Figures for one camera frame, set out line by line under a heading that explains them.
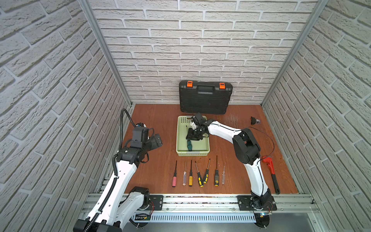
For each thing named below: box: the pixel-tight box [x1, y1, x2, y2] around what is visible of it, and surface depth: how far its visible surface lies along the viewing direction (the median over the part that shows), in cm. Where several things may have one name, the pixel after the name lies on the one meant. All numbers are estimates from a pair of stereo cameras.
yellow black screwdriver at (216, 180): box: [214, 155, 220, 187], surface depth 82 cm
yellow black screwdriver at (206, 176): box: [203, 158, 211, 184], surface depth 83 cm
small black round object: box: [250, 116, 261, 125], surface depth 109 cm
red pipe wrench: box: [261, 156, 281, 195], surface depth 85 cm
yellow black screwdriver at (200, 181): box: [194, 160, 204, 188], surface depth 81 cm
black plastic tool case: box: [178, 80, 233, 115], surface depth 98 cm
